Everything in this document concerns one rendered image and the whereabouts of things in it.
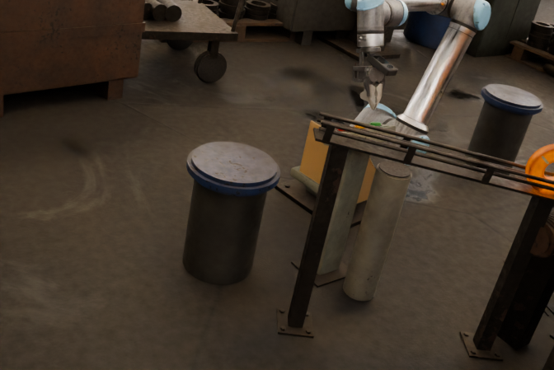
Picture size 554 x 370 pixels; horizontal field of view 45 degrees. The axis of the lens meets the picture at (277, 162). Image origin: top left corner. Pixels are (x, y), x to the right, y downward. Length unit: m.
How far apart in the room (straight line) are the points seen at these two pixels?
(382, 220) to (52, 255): 1.15
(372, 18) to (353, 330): 1.05
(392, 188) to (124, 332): 0.97
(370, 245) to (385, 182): 0.25
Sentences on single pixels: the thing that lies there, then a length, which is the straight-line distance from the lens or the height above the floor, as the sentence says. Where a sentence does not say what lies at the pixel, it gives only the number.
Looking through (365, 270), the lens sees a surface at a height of 0.14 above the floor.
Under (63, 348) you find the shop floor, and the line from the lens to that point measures 2.12.
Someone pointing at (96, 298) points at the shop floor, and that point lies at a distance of 2.28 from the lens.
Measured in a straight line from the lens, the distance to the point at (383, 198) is 2.24.
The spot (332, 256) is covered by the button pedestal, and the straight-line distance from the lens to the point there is 2.51.
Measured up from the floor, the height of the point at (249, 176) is 0.43.
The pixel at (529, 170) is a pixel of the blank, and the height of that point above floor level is 0.70.
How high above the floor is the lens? 1.47
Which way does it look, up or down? 27 degrees down
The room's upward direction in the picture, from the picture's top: 12 degrees clockwise
